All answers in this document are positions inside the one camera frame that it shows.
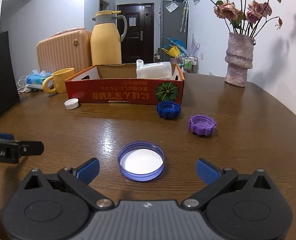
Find large blue jar lid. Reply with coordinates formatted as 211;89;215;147
118;141;165;182

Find dark blue bottle cap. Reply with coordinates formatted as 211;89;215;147
156;101;181;119

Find cotton swab clear box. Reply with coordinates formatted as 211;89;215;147
136;62;172;80

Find red lint brush white handle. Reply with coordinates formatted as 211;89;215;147
136;59;144;67

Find black paper bag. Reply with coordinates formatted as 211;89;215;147
0;31;20;116

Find purple bottle cap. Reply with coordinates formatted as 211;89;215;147
188;115;217;136

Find small white round tin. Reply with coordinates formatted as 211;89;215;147
64;98;79;110

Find blue tissue pack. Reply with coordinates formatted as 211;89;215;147
25;69;51;89

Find yellow mug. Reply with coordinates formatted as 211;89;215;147
42;68;75;94

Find red orange cardboard box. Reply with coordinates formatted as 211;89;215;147
65;63;184;105

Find peach ribbed suitcase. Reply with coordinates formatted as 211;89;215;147
36;28;92;73

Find pink ceramic vase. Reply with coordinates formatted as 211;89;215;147
225;33;256;87

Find yellow watering can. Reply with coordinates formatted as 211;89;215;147
161;45;181;58

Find yellow thermos jug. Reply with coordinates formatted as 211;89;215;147
91;10;127;66

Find dark brown door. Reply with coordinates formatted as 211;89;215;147
117;3;154;63

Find dried pink roses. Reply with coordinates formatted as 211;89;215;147
209;0;283;38

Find grey refrigerator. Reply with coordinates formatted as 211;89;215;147
160;0;187;62

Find folded umbrella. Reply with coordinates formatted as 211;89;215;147
180;0;188;33

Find wire storage cart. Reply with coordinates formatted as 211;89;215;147
179;54;198;74

